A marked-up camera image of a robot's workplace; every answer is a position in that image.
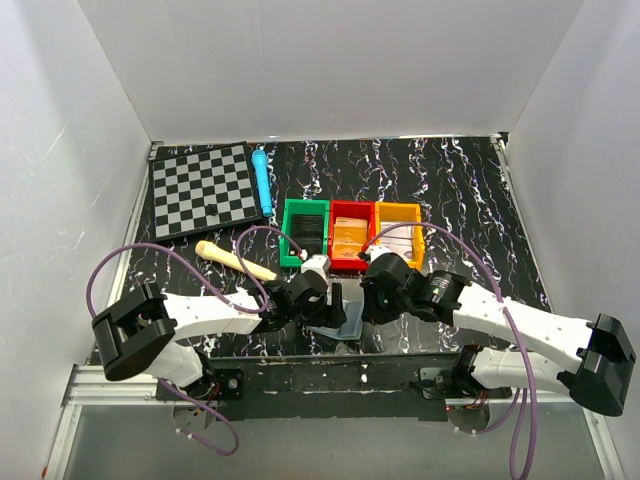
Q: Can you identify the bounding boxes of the green card holder wallet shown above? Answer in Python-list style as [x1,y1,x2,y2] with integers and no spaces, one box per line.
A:
[308,300,364,341]

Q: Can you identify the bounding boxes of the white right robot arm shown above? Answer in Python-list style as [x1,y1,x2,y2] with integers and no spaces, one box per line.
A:
[361,250,637,417]

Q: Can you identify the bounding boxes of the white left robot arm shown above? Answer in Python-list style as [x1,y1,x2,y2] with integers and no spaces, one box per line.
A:
[92,271,347,400]

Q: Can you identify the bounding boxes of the grey printed card stack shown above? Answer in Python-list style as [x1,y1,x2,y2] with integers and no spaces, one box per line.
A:
[379,225,414,261]

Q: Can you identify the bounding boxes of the black cards stack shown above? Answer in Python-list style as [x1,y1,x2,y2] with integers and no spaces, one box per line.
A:
[289,214,324,255]

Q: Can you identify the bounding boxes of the red plastic bin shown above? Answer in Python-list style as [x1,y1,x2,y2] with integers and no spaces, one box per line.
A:
[329,200,376,271]

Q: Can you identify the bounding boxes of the orange plastic bin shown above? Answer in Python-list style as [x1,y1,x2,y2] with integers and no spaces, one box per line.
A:
[375,202,425,270]

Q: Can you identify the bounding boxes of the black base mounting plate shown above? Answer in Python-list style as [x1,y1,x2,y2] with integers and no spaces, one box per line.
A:
[199,352,481,424]

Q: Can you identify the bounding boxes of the green plastic bin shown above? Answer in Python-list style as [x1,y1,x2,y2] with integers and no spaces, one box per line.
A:
[282,198,330,256]

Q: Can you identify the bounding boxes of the wooden stick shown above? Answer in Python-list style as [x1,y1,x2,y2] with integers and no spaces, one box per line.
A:
[195,240,278,281]

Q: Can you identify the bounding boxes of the grey black chessboard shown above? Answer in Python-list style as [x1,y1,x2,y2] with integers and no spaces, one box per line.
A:
[150,143,263,242]

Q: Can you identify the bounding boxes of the blue toy microphone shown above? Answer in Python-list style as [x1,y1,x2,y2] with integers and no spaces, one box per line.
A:
[251,148,273,217]

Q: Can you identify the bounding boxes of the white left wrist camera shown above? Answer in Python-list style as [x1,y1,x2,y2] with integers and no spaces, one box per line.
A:
[300,254,331,282]

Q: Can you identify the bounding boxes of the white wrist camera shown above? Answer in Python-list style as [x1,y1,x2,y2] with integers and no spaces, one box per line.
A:
[300,254,331,282]
[358,244,395,264]

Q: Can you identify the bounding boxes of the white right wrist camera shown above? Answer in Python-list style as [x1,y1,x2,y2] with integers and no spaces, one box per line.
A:
[358,244,395,264]

